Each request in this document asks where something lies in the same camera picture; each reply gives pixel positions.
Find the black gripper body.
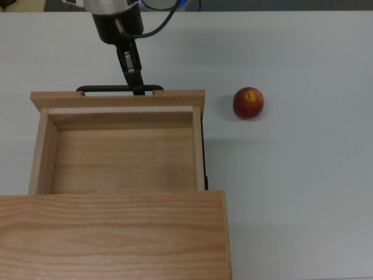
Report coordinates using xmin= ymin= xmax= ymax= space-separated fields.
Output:
xmin=92 ymin=5 xmax=145 ymax=47

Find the black drawer handle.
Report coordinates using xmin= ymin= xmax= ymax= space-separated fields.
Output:
xmin=75 ymin=84 xmax=164 ymax=96

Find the wooden drawer with handle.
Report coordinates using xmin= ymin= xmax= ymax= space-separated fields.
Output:
xmin=27 ymin=89 xmax=210 ymax=195

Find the red toy apple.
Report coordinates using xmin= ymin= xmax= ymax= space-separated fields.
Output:
xmin=232 ymin=86 xmax=265 ymax=120

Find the wooden drawer chest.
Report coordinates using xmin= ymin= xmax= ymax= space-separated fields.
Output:
xmin=0 ymin=190 xmax=233 ymax=280

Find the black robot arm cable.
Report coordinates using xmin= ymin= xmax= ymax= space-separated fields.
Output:
xmin=115 ymin=0 xmax=180 ymax=39

